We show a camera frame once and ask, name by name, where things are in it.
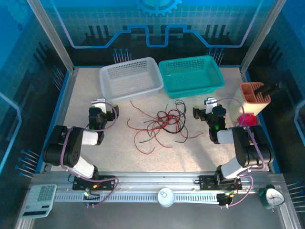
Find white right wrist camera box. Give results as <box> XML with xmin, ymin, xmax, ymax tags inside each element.
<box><xmin>203</xmin><ymin>96</ymin><xmax>218</xmax><ymax>115</ymax></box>

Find white plastic basket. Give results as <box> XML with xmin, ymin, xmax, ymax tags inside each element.
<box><xmin>99</xmin><ymin>57</ymin><xmax>164</xmax><ymax>105</ymax></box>

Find thin red cable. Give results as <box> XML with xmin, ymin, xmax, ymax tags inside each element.
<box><xmin>152</xmin><ymin>132</ymin><xmax>204</xmax><ymax>148</ymax></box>
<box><xmin>133</xmin><ymin>130</ymin><xmax>157</xmax><ymax>155</ymax></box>
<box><xmin>130</xmin><ymin>100</ymin><xmax>159</xmax><ymax>121</ymax></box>
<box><xmin>156</xmin><ymin>109</ymin><xmax>189</xmax><ymax>135</ymax></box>
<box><xmin>126</xmin><ymin>118</ymin><xmax>153</xmax><ymax>132</ymax></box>

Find green alarm clock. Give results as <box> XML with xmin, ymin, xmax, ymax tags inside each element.
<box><xmin>258</xmin><ymin>184</ymin><xmax>285</xmax><ymax>210</ymax></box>

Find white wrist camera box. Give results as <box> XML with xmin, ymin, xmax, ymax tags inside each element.
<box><xmin>203</xmin><ymin>96</ymin><xmax>218</xmax><ymax>115</ymax></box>
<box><xmin>91</xmin><ymin>97</ymin><xmax>107</xmax><ymax>113</ymax></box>

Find black tool handle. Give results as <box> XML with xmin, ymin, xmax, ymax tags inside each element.
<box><xmin>254</xmin><ymin>82</ymin><xmax>284</xmax><ymax>96</ymax></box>

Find white slotted cable duct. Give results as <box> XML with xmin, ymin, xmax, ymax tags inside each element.
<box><xmin>54</xmin><ymin>192</ymin><xmax>221</xmax><ymax>204</ymax></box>

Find pale green calculator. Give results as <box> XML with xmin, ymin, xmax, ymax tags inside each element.
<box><xmin>19</xmin><ymin>184</ymin><xmax>58</xmax><ymax>219</ymax></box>

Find small black electronics module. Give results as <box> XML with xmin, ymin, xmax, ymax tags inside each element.
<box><xmin>82</xmin><ymin>188</ymin><xmax>101</xmax><ymax>208</ymax></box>
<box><xmin>217</xmin><ymin>192</ymin><xmax>235</xmax><ymax>208</ymax></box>

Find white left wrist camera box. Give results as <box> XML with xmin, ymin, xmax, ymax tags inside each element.
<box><xmin>91</xmin><ymin>97</ymin><xmax>107</xmax><ymax>113</ymax></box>

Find pink lidded cup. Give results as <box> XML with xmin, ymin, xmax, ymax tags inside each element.
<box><xmin>237</xmin><ymin>114</ymin><xmax>258</xmax><ymax>126</ymax></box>

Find white round knob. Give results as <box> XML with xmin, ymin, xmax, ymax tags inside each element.
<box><xmin>157</xmin><ymin>187</ymin><xmax>176</xmax><ymax>208</ymax></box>

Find teal plastic basket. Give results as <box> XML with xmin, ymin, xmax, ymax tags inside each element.
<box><xmin>158</xmin><ymin>55</ymin><xmax>225</xmax><ymax>99</ymax></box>

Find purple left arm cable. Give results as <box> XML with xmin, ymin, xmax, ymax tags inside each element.
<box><xmin>60</xmin><ymin>102</ymin><xmax>120</xmax><ymax>208</ymax></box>

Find beige utensil holder terracotta top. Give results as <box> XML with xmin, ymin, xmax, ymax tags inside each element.
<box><xmin>229</xmin><ymin>82</ymin><xmax>272</xmax><ymax>117</ymax></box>

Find aluminium base beam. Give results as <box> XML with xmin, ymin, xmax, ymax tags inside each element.
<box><xmin>30</xmin><ymin>171</ymin><xmax>286</xmax><ymax>194</ymax></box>

